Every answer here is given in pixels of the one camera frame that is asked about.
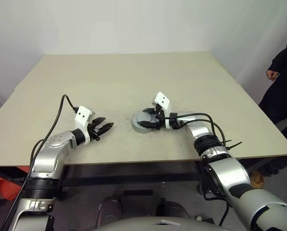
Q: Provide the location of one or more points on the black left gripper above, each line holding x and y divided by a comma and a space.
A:
94, 132

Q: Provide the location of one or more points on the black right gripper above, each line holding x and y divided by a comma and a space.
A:
160, 125

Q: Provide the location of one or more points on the round motor housing copper windings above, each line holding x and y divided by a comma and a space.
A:
141, 130

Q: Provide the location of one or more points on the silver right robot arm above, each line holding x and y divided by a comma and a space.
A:
229, 173

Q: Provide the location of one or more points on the person's black sleeved forearm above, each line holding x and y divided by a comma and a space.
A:
286, 55

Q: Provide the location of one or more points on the person's bare hand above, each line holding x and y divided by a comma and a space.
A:
272, 74

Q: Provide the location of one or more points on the dark rounded shape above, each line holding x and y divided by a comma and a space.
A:
173, 209
108, 209

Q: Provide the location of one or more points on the silver robot torso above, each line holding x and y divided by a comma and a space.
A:
143, 225

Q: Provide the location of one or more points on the small white round object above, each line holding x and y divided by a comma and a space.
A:
199, 218

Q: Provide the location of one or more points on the orange object under table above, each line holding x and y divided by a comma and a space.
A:
6, 190

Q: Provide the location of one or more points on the small black box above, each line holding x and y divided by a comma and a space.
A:
208, 219

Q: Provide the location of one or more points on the tan shoe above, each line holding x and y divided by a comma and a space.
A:
258, 177

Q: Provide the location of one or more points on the person in black clothes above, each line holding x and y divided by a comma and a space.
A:
282, 101

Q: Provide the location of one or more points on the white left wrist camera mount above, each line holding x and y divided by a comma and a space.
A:
83, 114

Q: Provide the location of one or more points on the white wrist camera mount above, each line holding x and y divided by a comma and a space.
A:
162, 99
83, 114

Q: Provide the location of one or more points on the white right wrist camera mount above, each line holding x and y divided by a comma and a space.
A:
162, 99

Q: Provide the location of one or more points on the black table frame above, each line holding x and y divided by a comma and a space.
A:
133, 173

